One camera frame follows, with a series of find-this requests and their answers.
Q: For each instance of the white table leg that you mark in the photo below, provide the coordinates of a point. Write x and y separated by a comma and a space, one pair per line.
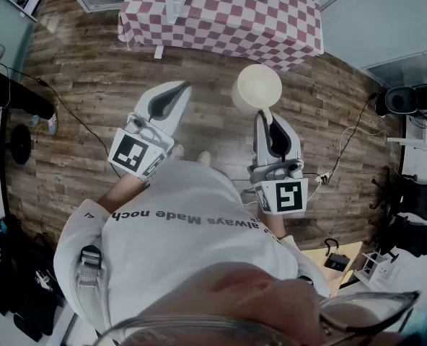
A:
158, 52

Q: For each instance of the white stool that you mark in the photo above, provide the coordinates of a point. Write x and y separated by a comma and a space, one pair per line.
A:
379, 270

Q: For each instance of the red white checkered tablecloth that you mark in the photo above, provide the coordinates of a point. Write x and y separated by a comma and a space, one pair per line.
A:
235, 27

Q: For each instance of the black office chair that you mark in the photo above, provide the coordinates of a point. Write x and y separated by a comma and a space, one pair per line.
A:
415, 197
412, 238

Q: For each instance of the pile of black bags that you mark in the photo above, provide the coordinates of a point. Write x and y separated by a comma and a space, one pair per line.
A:
22, 287

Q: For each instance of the person's white shoe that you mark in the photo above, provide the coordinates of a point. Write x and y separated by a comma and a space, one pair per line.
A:
203, 157
177, 151

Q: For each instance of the person's clear-framed glasses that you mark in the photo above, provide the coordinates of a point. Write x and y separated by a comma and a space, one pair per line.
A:
361, 312

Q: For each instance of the person's face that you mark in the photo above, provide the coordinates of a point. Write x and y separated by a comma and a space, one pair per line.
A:
242, 294

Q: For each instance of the person's white printed shirt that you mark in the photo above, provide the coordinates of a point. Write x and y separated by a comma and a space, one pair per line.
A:
177, 243

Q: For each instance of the black small box device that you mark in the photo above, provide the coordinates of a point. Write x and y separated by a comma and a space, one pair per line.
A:
337, 262

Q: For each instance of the black speaker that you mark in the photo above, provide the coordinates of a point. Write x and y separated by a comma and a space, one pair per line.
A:
401, 99

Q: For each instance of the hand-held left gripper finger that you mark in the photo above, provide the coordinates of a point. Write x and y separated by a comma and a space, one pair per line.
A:
145, 101
179, 114

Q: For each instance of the light wooden board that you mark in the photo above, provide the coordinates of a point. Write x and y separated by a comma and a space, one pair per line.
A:
314, 265

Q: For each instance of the black round stand base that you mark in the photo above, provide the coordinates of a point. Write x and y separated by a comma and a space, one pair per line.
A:
20, 144

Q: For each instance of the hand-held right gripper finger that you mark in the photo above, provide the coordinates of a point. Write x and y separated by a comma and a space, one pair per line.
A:
293, 142
261, 139

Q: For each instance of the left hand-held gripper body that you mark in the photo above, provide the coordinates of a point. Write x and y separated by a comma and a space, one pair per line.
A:
130, 153

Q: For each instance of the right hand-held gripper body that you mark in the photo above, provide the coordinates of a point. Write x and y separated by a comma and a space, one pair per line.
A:
287, 197

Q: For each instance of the person's left forearm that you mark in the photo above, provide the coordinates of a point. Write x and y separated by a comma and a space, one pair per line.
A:
123, 193

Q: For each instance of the white power strip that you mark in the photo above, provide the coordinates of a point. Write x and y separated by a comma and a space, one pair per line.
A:
323, 178

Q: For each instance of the cream round bowl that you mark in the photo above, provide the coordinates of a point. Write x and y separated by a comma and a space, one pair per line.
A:
258, 87

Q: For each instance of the person's right forearm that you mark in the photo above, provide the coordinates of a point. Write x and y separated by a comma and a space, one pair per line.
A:
273, 225

